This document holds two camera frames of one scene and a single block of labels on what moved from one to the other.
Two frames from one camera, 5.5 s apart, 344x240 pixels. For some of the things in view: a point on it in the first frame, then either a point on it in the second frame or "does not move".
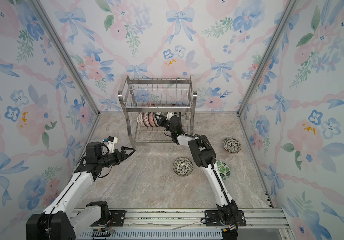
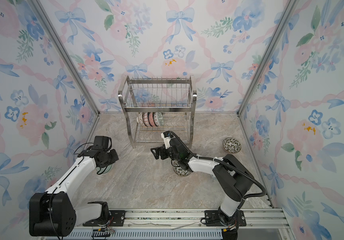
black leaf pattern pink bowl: (231, 145) does not move
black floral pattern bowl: (151, 119) does not move
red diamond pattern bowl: (145, 119) does not move
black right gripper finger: (161, 120) to (156, 155)
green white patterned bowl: (155, 120) does not move
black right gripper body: (168, 127) to (166, 154)
